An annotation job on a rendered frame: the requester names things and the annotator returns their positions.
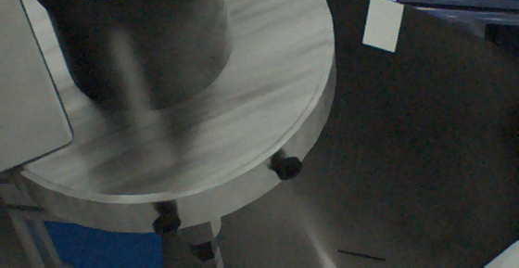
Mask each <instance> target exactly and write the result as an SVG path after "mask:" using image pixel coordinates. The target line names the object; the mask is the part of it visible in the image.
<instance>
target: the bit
mask: <svg viewBox="0 0 519 268"><path fill-rule="evenodd" d="M221 227H222V221H221V217H220V218H216V219H213V220H211V221H208V222H205V223H200V224H196V225H192V226H187V227H184V228H180V229H178V230H176V232H178V234H179V236H180V237H181V239H182V240H183V241H184V242H186V243H188V244H189V247H190V250H191V253H192V258H193V261H194V264H195V267H196V268H224V265H223V261H222V255H221V251H220V247H219V244H218V240H216V235H217V234H218V233H219V232H220V230H221Z"/></svg>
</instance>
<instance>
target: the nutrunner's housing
mask: <svg viewBox="0 0 519 268"><path fill-rule="evenodd" d="M36 1H37V2H38V3H39V4H40V5H41V6H42V7H43V8H44V9H45V10H46V13H47V16H48V18H49V20H50V23H51V26H52V28H53V31H54V34H55V36H56V39H57V44H58V47H59V49H60V52H62V55H63V57H64V59H65V62H66V65H67V67H68V70H69V72H70V76H71V79H72V80H73V81H74V83H75V84H76V85H77V87H78V88H79V89H80V90H81V91H82V92H83V93H84V94H85V95H87V96H88V97H90V98H91V99H93V100H94V101H95V102H97V103H100V104H103V105H105V106H108V107H111V108H116V109H122V110H129V111H149V110H156V109H162V108H167V107H171V106H174V105H178V104H180V103H183V102H184V101H186V100H188V99H190V98H192V97H194V96H196V95H198V94H199V93H201V92H202V91H203V90H205V89H206V88H207V87H208V86H210V85H211V84H212V83H213V82H214V81H215V79H217V78H218V77H219V76H220V74H221V72H222V71H223V69H224V67H225V66H226V64H227V62H228V60H229V57H230V55H231V53H232V48H233V43H234V33H233V26H232V21H231V15H230V10H229V5H228V0H36Z"/></svg>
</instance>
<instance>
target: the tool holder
mask: <svg viewBox="0 0 519 268"><path fill-rule="evenodd" d="M228 5H229V10H230V15H231V21H232V26H233V33H234V43H233V48H232V53H231V55H230V57H229V60H228V62H227V64H226V66H225V67H224V69H223V71H222V72H221V74H220V76H219V77H218V78H217V79H215V81H214V82H213V83H212V84H211V85H210V86H208V87H207V88H206V89H205V90H203V91H202V92H201V93H199V94H198V95H196V96H194V97H192V98H190V99H188V100H186V101H184V102H183V103H180V104H178V105H174V106H171V107H167V108H162V109H156V110H149V111H129V110H122V109H116V108H111V107H108V106H105V105H103V104H100V103H97V102H95V101H94V100H93V99H91V98H90V97H88V96H87V95H85V94H84V93H83V92H82V91H81V90H80V89H79V88H78V87H77V85H76V84H75V83H74V81H73V80H72V79H71V76H70V72H69V70H68V67H67V65H66V62H65V59H64V57H63V55H62V52H60V49H59V47H58V44H57V39H56V36H55V34H54V31H53V28H52V26H51V23H50V20H49V18H48V16H47V13H46V10H45V9H44V8H43V7H42V6H41V5H40V4H39V3H38V2H37V1H36V0H0V172H3V173H4V175H5V176H6V177H7V178H8V180H9V181H10V182H11V183H12V184H13V185H14V186H15V187H16V188H17V189H18V191H20V192H21V193H22V194H23V196H26V197H27V198H28V199H30V200H31V201H32V202H33V203H35V204H36V205H37V206H39V207H41V208H43V209H45V210H47V211H49V212H51V213H53V214H55V215H56V216H57V217H59V218H63V219H66V220H69V221H72V222H75V223H78V224H81V225H84V226H88V227H93V228H98V229H105V230H109V231H114V232H137V233H147V232H155V233H156V234H157V235H158V236H166V235H169V234H171V233H173V232H174V231H175V230H178V229H180V228H184V227H187V226H192V225H196V224H200V223H205V222H208V221H211V220H213V219H216V218H220V217H222V216H224V215H227V214H229V213H232V212H234V211H237V210H239V209H240V208H242V207H244V206H246V205H247V204H249V203H250V202H252V201H254V200H256V199H259V197H261V196H262V195H264V194H265V193H266V192H268V191H269V190H270V189H272V188H273V187H274V186H276V185H277V184H279V183H280V182H281V181H284V180H290V179H292V178H294V177H295V176H297V175H298V174H300V173H301V171H302V170H303V164H302V163H301V162H302V161H303V160H304V159H305V156H306V155H307V154H308V152H309V151H310V149H311V148H312V146H313V145H314V144H315V142H316V141H317V139H318V137H319V135H320V133H321V131H322V129H323V127H324V125H325V123H326V121H327V119H328V115H329V111H330V108H331V105H332V102H333V98H334V95H335V74H336V70H335V44H334V34H333V25H332V18H331V15H330V12H329V9H328V6H327V4H326V1H325V0H228Z"/></svg>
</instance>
